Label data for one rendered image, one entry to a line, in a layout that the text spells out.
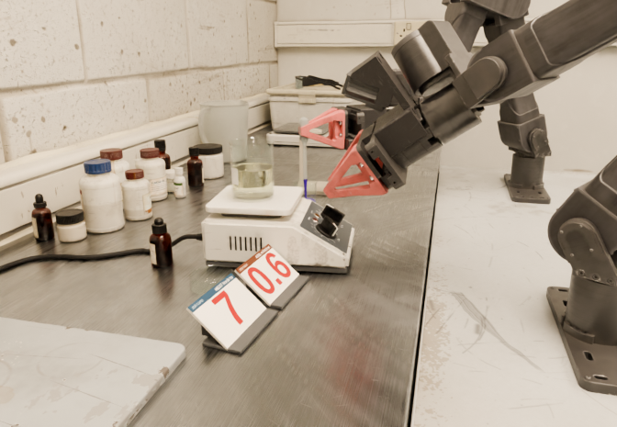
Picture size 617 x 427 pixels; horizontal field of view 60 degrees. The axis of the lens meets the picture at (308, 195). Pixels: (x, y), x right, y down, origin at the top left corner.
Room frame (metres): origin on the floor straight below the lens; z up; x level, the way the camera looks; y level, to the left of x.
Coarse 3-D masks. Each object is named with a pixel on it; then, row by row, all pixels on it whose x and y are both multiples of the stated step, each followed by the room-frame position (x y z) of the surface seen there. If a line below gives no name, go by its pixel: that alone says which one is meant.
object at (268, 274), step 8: (264, 256) 0.64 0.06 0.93; (272, 256) 0.65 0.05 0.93; (256, 264) 0.61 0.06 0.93; (264, 264) 0.62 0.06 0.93; (272, 264) 0.63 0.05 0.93; (280, 264) 0.64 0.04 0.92; (248, 272) 0.59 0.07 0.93; (256, 272) 0.60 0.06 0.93; (264, 272) 0.61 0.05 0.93; (272, 272) 0.62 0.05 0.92; (280, 272) 0.63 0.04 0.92; (288, 272) 0.64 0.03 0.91; (256, 280) 0.59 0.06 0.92; (264, 280) 0.60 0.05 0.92; (272, 280) 0.60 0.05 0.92; (280, 280) 0.61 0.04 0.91; (264, 288) 0.58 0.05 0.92; (272, 288) 0.59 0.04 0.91; (264, 296) 0.57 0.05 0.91
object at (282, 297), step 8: (272, 248) 0.66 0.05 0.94; (280, 256) 0.66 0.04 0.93; (288, 264) 0.65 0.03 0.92; (296, 272) 0.65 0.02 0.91; (248, 280) 0.58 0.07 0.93; (288, 280) 0.63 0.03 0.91; (296, 280) 0.63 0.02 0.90; (304, 280) 0.63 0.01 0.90; (248, 288) 0.59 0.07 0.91; (256, 288) 0.58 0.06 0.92; (280, 288) 0.60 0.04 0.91; (288, 288) 0.61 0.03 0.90; (296, 288) 0.61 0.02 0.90; (256, 296) 0.59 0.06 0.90; (272, 296) 0.58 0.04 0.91; (280, 296) 0.59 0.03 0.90; (288, 296) 0.59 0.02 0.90; (264, 304) 0.57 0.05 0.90; (272, 304) 0.57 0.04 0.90; (280, 304) 0.57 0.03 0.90
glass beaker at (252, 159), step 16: (240, 144) 0.75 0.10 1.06; (256, 144) 0.76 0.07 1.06; (272, 144) 0.72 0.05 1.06; (240, 160) 0.70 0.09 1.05; (256, 160) 0.70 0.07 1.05; (272, 160) 0.72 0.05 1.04; (240, 176) 0.70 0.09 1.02; (256, 176) 0.70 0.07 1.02; (272, 176) 0.72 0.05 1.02; (240, 192) 0.70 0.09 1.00; (256, 192) 0.70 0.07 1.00; (272, 192) 0.72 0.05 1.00
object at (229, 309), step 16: (224, 288) 0.54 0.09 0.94; (240, 288) 0.56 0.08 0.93; (208, 304) 0.51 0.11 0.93; (224, 304) 0.52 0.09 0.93; (240, 304) 0.54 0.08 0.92; (256, 304) 0.55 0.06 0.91; (208, 320) 0.49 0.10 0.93; (224, 320) 0.50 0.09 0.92; (240, 320) 0.51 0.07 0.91; (224, 336) 0.48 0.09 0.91
